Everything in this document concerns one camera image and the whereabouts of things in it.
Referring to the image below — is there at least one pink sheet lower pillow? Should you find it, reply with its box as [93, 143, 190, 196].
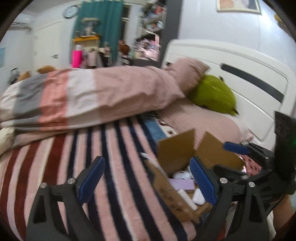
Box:
[157, 98, 253, 149]

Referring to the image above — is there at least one guitar neck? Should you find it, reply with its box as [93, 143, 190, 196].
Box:
[274, 14, 287, 30]

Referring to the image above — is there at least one white small tube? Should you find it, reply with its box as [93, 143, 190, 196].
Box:
[177, 189, 198, 211]

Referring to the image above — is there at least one brown teddy bear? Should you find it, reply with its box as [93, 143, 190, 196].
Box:
[16, 65, 57, 82]

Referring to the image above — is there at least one striped pink navy blanket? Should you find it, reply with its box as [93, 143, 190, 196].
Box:
[1, 114, 196, 240]

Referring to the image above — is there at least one round wall clock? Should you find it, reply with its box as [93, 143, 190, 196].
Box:
[62, 5, 80, 19]

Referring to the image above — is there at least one white air conditioner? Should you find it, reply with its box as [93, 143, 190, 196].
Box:
[9, 22, 32, 32]

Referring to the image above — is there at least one white small bottle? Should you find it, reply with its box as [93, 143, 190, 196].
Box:
[192, 188, 206, 206]

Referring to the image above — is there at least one white bed headboard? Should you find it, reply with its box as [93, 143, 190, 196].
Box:
[162, 39, 295, 150]

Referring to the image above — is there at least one green plush cushion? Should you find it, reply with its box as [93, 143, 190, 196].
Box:
[187, 75, 238, 116]

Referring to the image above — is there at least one yellow top desk shelf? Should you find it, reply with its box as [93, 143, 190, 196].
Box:
[69, 35, 100, 59]

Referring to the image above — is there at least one dark bookshelf with items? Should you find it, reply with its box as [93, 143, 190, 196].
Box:
[117, 0, 183, 67]

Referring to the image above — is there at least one lilac cosmetic box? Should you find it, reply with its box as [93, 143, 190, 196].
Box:
[169, 179, 195, 190]

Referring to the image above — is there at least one pink thermos bottle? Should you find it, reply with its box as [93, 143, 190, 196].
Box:
[71, 45, 83, 68]

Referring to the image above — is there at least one brown cardboard box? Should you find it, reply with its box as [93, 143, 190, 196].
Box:
[146, 129, 245, 223]

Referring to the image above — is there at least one white door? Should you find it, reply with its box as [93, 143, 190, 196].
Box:
[33, 20, 72, 71]

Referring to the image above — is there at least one white contact lens case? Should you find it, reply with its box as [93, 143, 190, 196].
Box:
[172, 171, 192, 180]

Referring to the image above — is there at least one pink grey striped duvet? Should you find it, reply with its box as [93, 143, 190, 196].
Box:
[0, 66, 186, 149]

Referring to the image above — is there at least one pink ribbed pillow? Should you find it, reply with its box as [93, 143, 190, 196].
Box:
[163, 57, 210, 95]

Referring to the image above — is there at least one teal curtain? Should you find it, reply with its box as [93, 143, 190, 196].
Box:
[71, 1, 123, 64]

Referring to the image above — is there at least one framed wall picture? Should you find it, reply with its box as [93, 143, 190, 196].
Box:
[216, 0, 261, 14]

